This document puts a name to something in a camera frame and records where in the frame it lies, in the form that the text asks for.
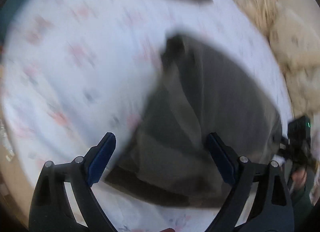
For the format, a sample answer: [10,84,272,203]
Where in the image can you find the camouflage pants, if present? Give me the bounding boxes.
[105,34,282,208]

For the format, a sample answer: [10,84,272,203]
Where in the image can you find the green sleeved right forearm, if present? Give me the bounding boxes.
[291,185,314,231]

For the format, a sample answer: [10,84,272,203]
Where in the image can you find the right hand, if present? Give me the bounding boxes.
[291,168,307,190]

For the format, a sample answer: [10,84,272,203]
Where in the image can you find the left hand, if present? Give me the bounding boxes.
[160,228,175,232]

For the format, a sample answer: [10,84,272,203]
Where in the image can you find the cream bear print quilt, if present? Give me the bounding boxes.
[234,0,319,117]

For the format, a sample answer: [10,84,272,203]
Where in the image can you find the floral white bed sheet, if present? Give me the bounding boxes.
[1,0,295,232]

